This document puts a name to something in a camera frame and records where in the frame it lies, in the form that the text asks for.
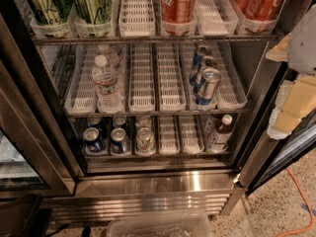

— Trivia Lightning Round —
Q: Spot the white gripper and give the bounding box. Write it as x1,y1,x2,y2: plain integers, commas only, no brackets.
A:
266,5,316,140

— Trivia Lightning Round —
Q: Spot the green can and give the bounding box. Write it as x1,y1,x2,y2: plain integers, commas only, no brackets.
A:
73,0,112,25
27,0,72,26

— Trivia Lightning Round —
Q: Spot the front blue silver can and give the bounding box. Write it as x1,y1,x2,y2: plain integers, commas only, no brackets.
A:
196,68,221,106

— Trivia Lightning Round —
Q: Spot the blue silver can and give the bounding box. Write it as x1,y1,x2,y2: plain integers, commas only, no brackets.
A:
193,55,217,95
196,68,221,106
190,45,211,85

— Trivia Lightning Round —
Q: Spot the red cola can right front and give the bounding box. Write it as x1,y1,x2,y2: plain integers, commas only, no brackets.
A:
245,0,282,21

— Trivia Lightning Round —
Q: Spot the middle blue silver can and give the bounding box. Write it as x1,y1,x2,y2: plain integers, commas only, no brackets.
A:
193,55,217,95

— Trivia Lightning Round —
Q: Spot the right fridge door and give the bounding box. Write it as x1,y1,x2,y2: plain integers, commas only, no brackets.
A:
237,67,316,196

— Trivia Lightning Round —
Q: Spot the rear blue silver can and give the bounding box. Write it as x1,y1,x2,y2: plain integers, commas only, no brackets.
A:
190,45,211,85

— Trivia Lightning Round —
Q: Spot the white empty lane tray top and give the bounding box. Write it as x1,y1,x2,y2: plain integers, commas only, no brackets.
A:
118,0,155,38

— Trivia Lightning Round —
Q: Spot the blue pepsi can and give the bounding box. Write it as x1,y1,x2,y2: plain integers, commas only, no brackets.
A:
111,128,130,154
83,127,105,153

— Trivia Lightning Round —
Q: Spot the blue pepsi can left front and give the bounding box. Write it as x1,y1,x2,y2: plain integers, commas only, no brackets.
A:
83,127,105,153

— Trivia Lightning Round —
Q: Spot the steel fridge base grille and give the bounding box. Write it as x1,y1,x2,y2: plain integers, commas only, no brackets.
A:
42,171,246,225

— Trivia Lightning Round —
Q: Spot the left glass fridge door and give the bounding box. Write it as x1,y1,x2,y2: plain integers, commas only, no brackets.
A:
0,61,75,199

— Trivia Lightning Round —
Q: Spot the brown drink bottle white cap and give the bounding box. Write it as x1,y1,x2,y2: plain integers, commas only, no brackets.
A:
209,115,233,152

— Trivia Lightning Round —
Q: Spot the rear water bottle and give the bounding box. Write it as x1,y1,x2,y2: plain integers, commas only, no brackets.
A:
98,44,121,74

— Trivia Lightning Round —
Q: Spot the water bottle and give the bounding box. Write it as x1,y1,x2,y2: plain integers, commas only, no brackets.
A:
92,54,121,114
98,44,121,74

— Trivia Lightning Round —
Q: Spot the front water bottle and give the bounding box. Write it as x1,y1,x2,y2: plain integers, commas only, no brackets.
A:
92,54,121,114

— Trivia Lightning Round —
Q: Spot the orange cable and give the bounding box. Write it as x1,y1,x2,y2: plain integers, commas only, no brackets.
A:
276,167,315,237

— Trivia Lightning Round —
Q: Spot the top wire shelf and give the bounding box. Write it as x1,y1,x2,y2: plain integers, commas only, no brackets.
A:
33,35,281,45

